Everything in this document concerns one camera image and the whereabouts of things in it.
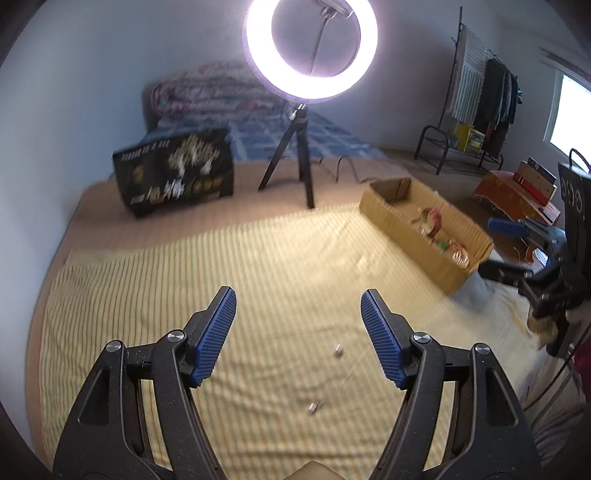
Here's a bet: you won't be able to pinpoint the black tripod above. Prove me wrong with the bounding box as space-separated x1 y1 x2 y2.
257 104 317 209

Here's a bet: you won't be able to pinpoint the dark long box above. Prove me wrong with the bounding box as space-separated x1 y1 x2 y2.
526 157 558 181

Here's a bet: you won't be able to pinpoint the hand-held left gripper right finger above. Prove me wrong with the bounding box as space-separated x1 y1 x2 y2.
360 289 543 480

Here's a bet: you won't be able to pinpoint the wooden window lintel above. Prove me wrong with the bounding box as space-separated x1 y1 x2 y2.
538 46 591 77

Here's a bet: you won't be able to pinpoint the brown leather watch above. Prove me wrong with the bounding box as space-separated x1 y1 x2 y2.
418 208 444 237

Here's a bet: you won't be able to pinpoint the black ring light cable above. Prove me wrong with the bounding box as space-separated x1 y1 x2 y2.
318 156 370 183

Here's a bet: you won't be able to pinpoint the cardboard box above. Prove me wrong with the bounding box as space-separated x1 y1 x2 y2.
359 178 495 296

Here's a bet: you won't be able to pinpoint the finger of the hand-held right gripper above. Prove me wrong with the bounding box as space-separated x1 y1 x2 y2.
487 218 565 260
478 259 568 320

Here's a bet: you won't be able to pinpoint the tan mattress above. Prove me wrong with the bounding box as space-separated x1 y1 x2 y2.
76 152 462 259

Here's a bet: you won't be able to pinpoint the black printed carton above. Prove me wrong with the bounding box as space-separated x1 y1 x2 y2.
112 127 235 219

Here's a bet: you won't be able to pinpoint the folded floral quilt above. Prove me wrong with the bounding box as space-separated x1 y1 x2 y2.
150 62 287 125

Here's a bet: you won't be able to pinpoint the red long box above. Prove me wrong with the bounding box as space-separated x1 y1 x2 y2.
515 173 550 204

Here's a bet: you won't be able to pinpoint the dark hanging clothes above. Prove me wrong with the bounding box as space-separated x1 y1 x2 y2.
473 58 518 158

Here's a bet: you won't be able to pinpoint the bright window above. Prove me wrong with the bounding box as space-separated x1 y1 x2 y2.
545 74 591 160

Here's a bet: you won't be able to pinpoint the yellow striped sheet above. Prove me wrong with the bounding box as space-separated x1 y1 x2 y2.
39 203 550 480

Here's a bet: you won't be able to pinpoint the round ring light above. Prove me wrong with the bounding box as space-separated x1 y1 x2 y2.
242 0 379 103

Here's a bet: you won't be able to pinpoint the black clothes rack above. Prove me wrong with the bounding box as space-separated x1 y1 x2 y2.
416 7 520 175

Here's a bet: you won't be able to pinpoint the blue checked blanket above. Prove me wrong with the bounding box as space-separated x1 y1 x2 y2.
152 108 384 162

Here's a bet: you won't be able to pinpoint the striped hanging towel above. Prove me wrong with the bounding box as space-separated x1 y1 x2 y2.
445 25 488 121

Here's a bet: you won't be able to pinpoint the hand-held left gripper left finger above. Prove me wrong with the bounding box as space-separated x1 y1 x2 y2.
52 286 238 480

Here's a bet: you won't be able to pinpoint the orange cloth covered table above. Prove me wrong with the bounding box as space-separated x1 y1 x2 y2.
473 170 561 267

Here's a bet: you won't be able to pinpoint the person's striped grey clothing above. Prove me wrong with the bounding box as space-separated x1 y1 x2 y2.
526 397 583 467

